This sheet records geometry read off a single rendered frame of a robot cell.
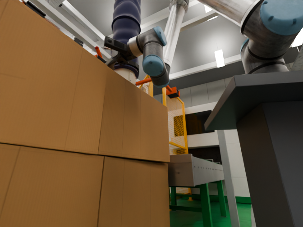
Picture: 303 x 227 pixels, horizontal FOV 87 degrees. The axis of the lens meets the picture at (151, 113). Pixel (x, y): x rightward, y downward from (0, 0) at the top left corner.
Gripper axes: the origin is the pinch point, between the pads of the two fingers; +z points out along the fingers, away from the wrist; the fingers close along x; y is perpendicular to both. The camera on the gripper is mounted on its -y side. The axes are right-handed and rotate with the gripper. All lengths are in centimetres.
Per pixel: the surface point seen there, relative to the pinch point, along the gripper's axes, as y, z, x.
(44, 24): -33.0, -10.9, -15.0
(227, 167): 120, -46, -54
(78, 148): -14, -12, -52
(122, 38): 18.6, 2.3, 32.0
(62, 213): -15, -11, -70
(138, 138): 19.4, -13.3, -42.0
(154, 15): 338, 135, 498
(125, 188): 12, -12, -66
